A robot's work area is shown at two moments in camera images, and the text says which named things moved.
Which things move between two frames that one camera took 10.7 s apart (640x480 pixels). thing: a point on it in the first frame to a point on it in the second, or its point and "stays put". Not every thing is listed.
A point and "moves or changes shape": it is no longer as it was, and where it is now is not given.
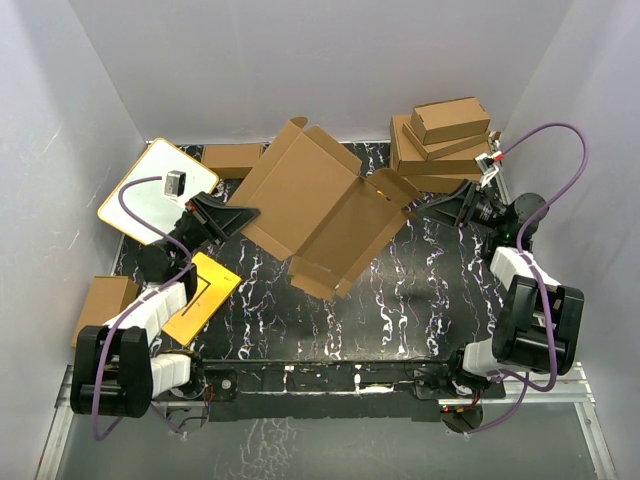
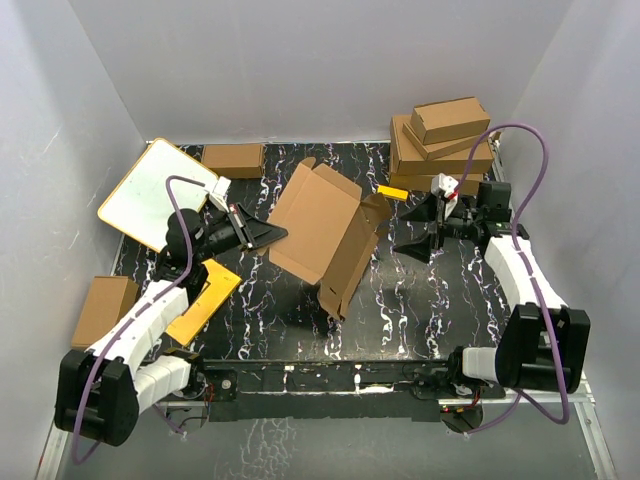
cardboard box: [315, 209] moves or changes shape
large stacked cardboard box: [407, 159] stays put
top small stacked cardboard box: [448, 120] stays put
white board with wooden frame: [148, 196] stays put
